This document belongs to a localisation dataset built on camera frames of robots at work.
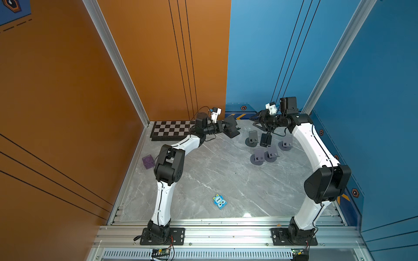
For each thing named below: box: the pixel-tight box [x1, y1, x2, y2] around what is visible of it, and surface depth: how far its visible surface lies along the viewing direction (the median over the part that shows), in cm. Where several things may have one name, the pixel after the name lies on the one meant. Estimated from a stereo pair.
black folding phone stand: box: [259, 133, 273, 148], surface depth 107 cm
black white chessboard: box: [149, 120, 196, 141], surface depth 114 cm
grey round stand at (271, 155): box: [263, 145, 280, 163], surface depth 101 cm
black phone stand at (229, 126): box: [222, 114, 241, 139], surface depth 93 cm
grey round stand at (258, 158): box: [249, 148, 266, 166], surface depth 97 cm
